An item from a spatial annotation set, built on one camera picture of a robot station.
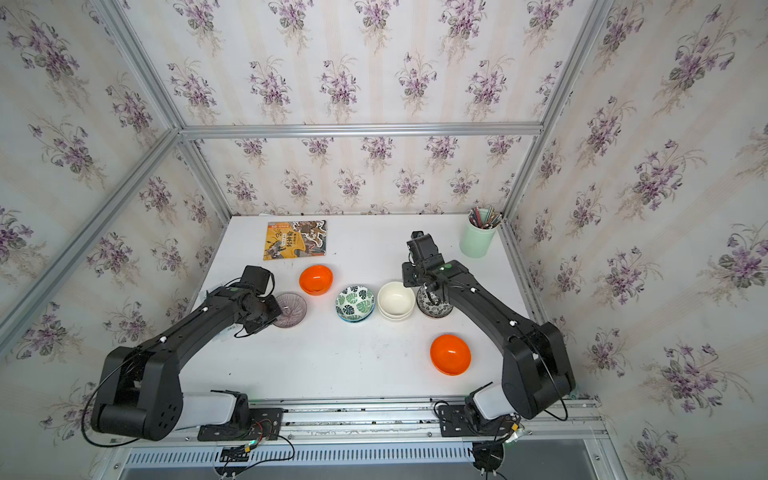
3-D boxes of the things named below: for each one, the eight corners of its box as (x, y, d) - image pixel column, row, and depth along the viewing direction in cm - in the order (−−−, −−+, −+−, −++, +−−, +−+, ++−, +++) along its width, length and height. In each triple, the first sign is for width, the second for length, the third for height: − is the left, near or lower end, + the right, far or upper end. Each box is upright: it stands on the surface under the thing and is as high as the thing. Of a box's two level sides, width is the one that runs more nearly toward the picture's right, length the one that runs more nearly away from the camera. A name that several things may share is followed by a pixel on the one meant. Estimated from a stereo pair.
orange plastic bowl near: (432, 377, 82) (434, 371, 78) (428, 341, 89) (430, 334, 85) (470, 377, 82) (474, 371, 78) (463, 341, 89) (467, 334, 85)
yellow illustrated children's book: (263, 260, 109) (261, 256, 106) (269, 227, 120) (267, 222, 117) (326, 255, 111) (325, 250, 108) (326, 222, 122) (325, 217, 119)
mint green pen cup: (462, 258, 108) (472, 230, 96) (457, 234, 115) (466, 206, 104) (493, 258, 108) (506, 231, 96) (486, 234, 115) (498, 206, 104)
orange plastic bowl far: (299, 295, 98) (296, 289, 95) (304, 270, 104) (302, 264, 102) (331, 295, 98) (330, 289, 95) (335, 270, 104) (333, 264, 102)
